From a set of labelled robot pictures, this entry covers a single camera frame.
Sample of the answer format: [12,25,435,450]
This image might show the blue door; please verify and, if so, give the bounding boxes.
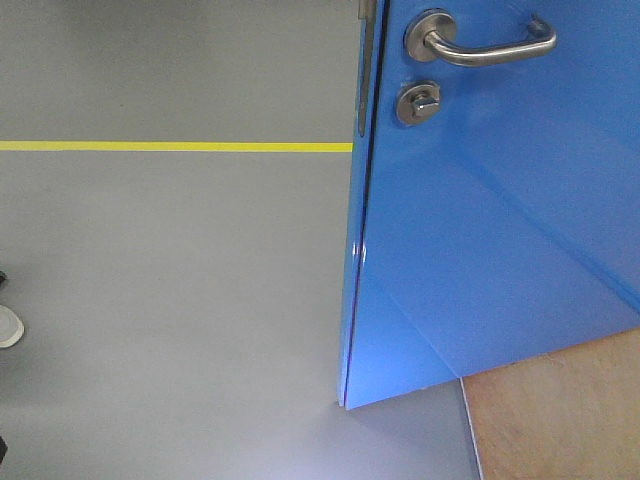
[338,1,639,409]

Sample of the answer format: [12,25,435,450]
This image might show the metal door latch plate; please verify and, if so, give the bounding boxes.
[357,0,377,137]

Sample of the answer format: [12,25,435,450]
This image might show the silver thumb turn lock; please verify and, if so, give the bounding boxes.
[395,81,441,126]

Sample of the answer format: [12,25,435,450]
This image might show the plywood base platform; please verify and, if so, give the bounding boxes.
[462,330,639,479]

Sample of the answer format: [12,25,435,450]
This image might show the silver door lever handle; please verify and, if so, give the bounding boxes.
[403,8,558,68]

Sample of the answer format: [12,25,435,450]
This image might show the white sneaker nearer camera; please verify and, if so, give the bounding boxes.
[0,305,25,349]

